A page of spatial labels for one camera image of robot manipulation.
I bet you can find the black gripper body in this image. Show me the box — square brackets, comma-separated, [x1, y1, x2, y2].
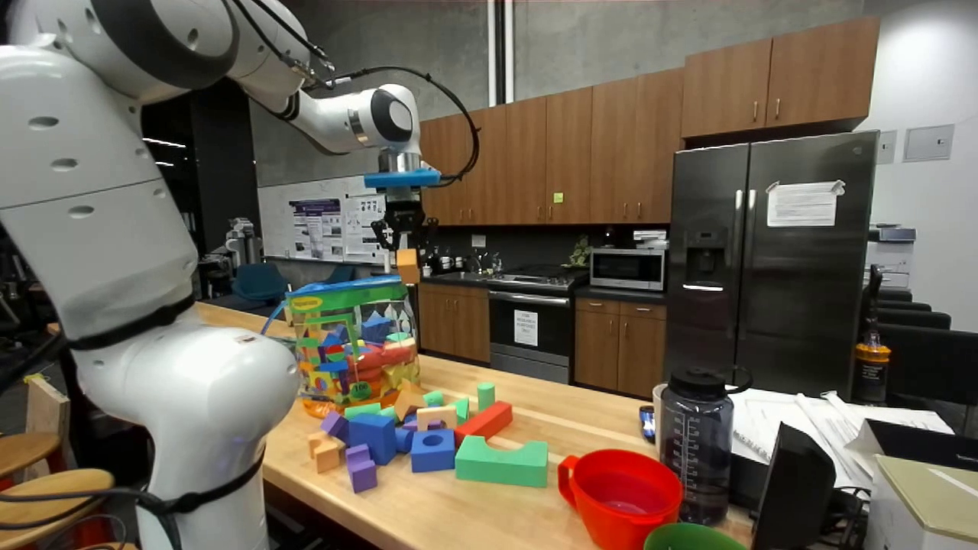
[369, 188, 429, 254]

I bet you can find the clear plastic block bag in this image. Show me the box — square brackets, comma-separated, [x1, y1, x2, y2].
[285, 275, 423, 414]

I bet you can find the tan foam arch block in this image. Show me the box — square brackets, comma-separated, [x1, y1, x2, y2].
[413, 404, 462, 433]

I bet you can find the red foam bar block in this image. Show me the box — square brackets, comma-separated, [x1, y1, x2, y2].
[453, 399, 515, 444]

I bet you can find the blue foam block with hole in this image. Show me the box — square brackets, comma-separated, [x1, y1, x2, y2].
[409, 425, 458, 472]

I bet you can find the orange foam block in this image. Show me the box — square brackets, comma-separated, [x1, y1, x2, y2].
[305, 432, 348, 472]

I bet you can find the small purple foam block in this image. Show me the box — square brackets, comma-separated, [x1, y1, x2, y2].
[345, 444, 380, 495]

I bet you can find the large green foam arch block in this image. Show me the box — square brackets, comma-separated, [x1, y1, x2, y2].
[453, 433, 552, 490]

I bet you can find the white poster board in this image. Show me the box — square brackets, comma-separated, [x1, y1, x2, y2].
[257, 175, 393, 267]

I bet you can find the wooden base cabinet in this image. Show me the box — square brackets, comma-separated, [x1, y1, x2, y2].
[572, 293, 670, 399]
[415, 281, 494, 367]

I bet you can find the black built-in oven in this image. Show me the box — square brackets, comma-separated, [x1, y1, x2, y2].
[487, 287, 577, 385]

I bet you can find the steel microwave oven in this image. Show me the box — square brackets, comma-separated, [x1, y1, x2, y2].
[588, 245, 670, 297]

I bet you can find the red plastic cup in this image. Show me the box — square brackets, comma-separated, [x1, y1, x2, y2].
[555, 447, 683, 550]

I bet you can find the dark translucent water bottle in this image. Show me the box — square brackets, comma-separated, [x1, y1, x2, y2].
[658, 367, 737, 525]

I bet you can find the black refrigerator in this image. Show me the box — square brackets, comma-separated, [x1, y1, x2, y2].
[665, 129, 880, 396]

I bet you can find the white paper sheet on fridge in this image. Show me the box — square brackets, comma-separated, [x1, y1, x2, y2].
[763, 177, 850, 228]

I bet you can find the green plastic bowl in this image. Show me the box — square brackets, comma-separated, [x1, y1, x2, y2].
[643, 518, 753, 550]

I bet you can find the white papers pile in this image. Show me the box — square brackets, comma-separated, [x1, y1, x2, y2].
[730, 385, 956, 467]

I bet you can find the wooden chair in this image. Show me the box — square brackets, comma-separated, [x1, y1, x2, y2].
[0, 368, 117, 550]

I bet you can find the black monitor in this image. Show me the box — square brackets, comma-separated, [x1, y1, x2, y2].
[753, 421, 837, 550]

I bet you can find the orange drink bottle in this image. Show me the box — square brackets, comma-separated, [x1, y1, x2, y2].
[854, 329, 896, 405]

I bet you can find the black office chair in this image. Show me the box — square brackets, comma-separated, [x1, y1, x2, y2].
[866, 267, 978, 409]

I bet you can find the white cardboard box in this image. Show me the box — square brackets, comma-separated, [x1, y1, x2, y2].
[866, 453, 978, 550]

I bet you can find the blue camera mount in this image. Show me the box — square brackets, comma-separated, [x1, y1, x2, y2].
[361, 168, 445, 194]

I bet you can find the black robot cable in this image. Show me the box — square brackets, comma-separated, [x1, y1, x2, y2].
[227, 0, 483, 187]

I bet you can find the long wooden wall cabinet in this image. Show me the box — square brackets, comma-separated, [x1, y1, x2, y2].
[415, 66, 683, 228]

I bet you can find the tall wooden wall cabinet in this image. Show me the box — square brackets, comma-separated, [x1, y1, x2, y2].
[682, 15, 880, 144]

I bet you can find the grey wall panel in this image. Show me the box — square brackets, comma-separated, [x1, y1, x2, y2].
[902, 123, 956, 164]

